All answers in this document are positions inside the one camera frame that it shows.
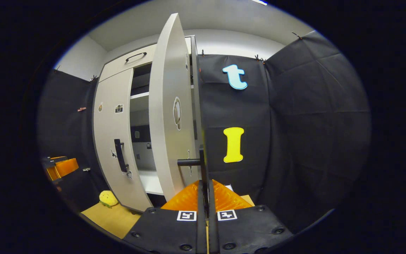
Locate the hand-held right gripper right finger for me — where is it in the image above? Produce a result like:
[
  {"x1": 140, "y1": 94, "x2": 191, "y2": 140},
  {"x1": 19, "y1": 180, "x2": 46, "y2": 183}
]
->
[{"x1": 208, "y1": 179, "x2": 293, "y2": 254}]

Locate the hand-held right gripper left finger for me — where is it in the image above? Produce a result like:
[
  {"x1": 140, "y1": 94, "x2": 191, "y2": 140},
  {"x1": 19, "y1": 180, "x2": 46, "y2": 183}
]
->
[{"x1": 123, "y1": 180, "x2": 208, "y2": 254}]

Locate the camera-sticker shoe cabinet door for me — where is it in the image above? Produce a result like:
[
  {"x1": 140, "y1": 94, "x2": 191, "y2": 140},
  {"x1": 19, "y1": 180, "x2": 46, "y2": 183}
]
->
[{"x1": 93, "y1": 68, "x2": 153, "y2": 213}]

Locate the beige double-door shoe cabinet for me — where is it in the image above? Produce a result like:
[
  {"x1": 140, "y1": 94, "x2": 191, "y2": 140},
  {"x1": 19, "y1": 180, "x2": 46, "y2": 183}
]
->
[{"x1": 92, "y1": 35, "x2": 206, "y2": 214}]

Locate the headphone-sticker shoe cabinet door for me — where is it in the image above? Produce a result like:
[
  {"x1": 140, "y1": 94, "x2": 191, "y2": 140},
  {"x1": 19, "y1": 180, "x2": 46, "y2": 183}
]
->
[{"x1": 148, "y1": 13, "x2": 207, "y2": 202}]

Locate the yellow plush toy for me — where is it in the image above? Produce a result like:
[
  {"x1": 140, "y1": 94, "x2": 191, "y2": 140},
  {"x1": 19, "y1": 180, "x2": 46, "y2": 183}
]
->
[{"x1": 99, "y1": 190, "x2": 119, "y2": 208}]

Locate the black backdrop cloth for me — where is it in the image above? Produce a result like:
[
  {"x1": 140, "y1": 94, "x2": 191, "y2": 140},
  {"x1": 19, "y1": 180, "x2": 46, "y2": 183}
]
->
[{"x1": 37, "y1": 30, "x2": 372, "y2": 233}]

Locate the beige cabinet drawer black handle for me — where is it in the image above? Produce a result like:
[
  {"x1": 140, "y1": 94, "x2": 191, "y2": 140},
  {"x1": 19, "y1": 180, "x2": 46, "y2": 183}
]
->
[{"x1": 98, "y1": 37, "x2": 192, "y2": 82}]

